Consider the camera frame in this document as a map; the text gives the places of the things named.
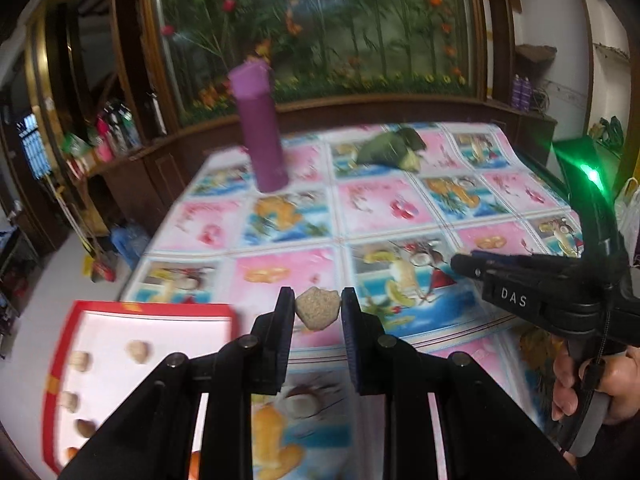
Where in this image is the brown cardboard tray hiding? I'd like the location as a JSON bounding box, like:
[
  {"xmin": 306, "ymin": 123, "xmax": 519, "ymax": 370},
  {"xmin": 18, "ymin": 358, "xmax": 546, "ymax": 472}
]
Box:
[{"xmin": 515, "ymin": 45, "xmax": 557, "ymax": 66}]

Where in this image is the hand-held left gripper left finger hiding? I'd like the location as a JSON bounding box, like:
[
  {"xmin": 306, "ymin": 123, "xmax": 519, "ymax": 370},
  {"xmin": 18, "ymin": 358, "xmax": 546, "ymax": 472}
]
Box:
[{"xmin": 59, "ymin": 286, "xmax": 297, "ymax": 480}]

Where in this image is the white plastic bag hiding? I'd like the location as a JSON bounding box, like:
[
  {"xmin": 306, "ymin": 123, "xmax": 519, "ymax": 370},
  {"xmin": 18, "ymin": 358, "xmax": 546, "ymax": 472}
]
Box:
[{"xmin": 615, "ymin": 177, "xmax": 640, "ymax": 261}]

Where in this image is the fruit printed tablecloth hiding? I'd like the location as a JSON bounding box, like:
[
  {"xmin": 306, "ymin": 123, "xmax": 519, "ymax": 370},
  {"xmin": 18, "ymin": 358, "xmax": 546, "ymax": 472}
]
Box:
[{"xmin": 120, "ymin": 122, "xmax": 586, "ymax": 480}]

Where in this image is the red floor object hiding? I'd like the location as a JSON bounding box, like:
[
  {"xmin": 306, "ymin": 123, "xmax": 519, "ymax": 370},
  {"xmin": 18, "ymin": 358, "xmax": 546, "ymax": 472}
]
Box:
[{"xmin": 90, "ymin": 257, "xmax": 116, "ymax": 283}]

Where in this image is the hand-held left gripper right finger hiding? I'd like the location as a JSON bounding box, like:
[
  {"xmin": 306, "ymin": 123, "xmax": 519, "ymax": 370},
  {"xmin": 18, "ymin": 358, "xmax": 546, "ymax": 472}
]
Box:
[{"xmin": 341, "ymin": 287, "xmax": 581, "ymax": 480}]

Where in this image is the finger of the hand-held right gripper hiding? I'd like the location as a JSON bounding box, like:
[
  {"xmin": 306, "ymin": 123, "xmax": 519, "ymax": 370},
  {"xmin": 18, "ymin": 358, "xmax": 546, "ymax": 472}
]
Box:
[
  {"xmin": 470, "ymin": 251, "xmax": 581, "ymax": 270},
  {"xmin": 450, "ymin": 253, "xmax": 488, "ymax": 287}
]

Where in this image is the person's right forearm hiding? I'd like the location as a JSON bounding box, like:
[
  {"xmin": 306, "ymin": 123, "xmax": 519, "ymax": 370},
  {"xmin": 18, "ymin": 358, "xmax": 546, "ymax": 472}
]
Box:
[{"xmin": 595, "ymin": 410, "xmax": 640, "ymax": 480}]

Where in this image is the purple thermos bottle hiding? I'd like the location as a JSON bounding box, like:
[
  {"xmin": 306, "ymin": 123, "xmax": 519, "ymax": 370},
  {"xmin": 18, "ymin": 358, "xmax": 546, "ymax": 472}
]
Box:
[{"xmin": 228, "ymin": 60, "xmax": 290, "ymax": 193}]

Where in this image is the beige heart-shaped biscuit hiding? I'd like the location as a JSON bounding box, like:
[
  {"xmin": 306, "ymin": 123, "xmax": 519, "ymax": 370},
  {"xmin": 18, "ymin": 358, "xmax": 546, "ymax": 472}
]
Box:
[{"xmin": 295, "ymin": 286, "xmax": 342, "ymax": 332}]

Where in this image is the dark green bundle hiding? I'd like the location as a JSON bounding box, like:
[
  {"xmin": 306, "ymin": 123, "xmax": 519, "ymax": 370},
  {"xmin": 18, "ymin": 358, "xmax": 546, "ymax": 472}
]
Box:
[{"xmin": 590, "ymin": 116, "xmax": 625, "ymax": 147}]

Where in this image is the blue water jug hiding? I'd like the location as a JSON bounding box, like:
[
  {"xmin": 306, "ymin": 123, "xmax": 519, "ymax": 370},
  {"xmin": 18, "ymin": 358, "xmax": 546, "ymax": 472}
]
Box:
[{"xmin": 111, "ymin": 222, "xmax": 151, "ymax": 266}]

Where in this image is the person's right hand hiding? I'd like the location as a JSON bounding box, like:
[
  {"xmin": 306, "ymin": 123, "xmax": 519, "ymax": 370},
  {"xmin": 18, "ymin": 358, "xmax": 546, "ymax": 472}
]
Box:
[{"xmin": 551, "ymin": 344, "xmax": 640, "ymax": 427}]

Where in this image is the dark metal bottle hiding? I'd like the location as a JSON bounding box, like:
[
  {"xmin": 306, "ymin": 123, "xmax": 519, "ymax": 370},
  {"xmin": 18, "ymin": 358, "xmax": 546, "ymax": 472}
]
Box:
[{"xmin": 147, "ymin": 92, "xmax": 166, "ymax": 133}]

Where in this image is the red box with white inside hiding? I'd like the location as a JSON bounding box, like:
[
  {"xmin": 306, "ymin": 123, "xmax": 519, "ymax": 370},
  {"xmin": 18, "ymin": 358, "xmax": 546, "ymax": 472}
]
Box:
[{"xmin": 42, "ymin": 301, "xmax": 238, "ymax": 476}]

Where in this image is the row of colourful bottles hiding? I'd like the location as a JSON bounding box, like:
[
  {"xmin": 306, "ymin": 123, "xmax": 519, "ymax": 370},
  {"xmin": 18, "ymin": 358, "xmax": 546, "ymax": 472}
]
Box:
[{"xmin": 62, "ymin": 102, "xmax": 141, "ymax": 171}]

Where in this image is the green vegetable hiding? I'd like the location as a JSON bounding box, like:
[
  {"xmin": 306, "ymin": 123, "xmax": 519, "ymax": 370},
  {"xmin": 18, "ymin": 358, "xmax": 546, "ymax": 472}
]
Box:
[{"xmin": 356, "ymin": 127, "xmax": 427, "ymax": 172}]

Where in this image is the barred window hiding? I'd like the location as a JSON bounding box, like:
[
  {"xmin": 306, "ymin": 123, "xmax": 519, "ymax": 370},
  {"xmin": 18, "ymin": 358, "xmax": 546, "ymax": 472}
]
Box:
[{"xmin": 22, "ymin": 112, "xmax": 51, "ymax": 181}]

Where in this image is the glass tank with plants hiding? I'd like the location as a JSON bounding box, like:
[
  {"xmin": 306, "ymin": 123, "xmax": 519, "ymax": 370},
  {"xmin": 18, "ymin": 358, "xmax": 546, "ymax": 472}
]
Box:
[{"xmin": 145, "ymin": 0, "xmax": 488, "ymax": 126}]

